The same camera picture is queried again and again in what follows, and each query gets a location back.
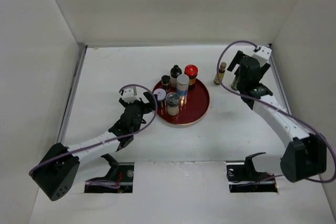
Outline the red-lid chili sauce jar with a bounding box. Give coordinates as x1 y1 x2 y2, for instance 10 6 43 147
184 65 198 90

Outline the black-cap pepper shaker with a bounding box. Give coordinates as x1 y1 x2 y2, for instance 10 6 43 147
161 75 170 93

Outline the green-label red sauce bottle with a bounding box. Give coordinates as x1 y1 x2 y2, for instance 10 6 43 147
231 74 239 91

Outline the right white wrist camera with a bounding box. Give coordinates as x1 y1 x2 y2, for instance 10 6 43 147
252 46 272 66

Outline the left aluminium table rail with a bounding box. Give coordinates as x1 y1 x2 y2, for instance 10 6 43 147
56 42 87 143

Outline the silver-lid blue-label jar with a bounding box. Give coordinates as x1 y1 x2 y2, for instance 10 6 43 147
176 74 190 105

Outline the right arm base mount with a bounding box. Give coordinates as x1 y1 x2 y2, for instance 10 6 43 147
226 152 278 193

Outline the red round lacquer tray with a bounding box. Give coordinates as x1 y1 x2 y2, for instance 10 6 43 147
157 78 210 125

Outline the white-lid dark spice jar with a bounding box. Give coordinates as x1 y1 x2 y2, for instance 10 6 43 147
153 88 166 109

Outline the grey-top white salt grinder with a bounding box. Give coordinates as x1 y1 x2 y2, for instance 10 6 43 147
165 92 180 116

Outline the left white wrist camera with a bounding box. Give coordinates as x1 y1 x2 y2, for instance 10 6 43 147
121 88 139 103

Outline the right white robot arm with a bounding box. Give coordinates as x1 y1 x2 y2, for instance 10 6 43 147
227 51 327 182

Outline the aluminium table rail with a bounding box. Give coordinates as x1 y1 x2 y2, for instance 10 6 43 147
56 42 87 143
263 50 291 114

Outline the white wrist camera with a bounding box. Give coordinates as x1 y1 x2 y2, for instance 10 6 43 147
121 88 139 103
252 46 272 66

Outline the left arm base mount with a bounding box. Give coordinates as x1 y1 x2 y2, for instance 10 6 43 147
84 154 135 194

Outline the black-top white salt grinder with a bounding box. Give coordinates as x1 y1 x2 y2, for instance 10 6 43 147
170 65 182 88

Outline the right aluminium table rail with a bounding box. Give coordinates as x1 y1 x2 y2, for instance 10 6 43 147
263 50 291 114

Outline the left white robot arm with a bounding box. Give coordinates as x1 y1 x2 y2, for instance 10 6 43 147
29 91 158 201

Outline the small yellow-label oil bottle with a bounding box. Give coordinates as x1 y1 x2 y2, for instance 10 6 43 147
214 62 227 85

